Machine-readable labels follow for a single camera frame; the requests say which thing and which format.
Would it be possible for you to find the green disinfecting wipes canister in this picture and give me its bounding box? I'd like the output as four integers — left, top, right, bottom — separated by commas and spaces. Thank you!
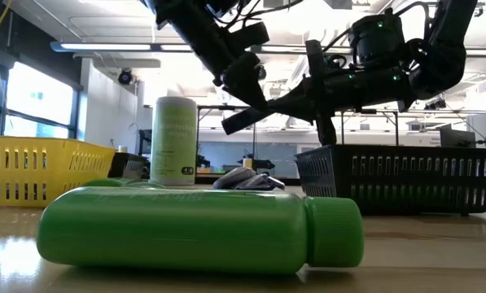
150, 96, 199, 187

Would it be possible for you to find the dark computer monitor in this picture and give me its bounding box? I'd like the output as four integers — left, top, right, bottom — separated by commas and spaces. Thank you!
440, 124, 478, 148

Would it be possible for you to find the black frame stand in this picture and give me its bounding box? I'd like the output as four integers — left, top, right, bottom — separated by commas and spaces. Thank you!
195, 104, 257, 180
339, 107, 401, 147

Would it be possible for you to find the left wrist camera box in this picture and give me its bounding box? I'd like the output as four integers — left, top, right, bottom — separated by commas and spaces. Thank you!
225, 21, 271, 55

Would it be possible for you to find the long ceiling light bar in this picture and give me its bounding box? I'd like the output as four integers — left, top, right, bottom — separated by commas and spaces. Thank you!
50, 40, 486, 57

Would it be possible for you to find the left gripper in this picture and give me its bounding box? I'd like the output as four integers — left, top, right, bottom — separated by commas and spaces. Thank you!
212, 51, 269, 114

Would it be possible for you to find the yellow plastic basket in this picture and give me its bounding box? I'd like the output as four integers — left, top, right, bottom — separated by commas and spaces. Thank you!
0, 135, 116, 208

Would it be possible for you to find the black ceiling spotlight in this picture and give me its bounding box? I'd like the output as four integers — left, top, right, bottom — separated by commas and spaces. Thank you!
423, 98, 447, 111
117, 68, 134, 85

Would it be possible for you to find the large window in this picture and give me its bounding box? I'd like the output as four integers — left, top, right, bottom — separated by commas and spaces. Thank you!
0, 60, 83, 142

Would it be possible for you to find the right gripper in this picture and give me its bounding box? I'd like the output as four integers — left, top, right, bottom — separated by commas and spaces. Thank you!
221, 39, 415, 147

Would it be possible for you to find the black plastic basket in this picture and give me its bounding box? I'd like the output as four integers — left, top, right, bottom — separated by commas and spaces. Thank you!
294, 143, 486, 216
107, 151, 149, 180

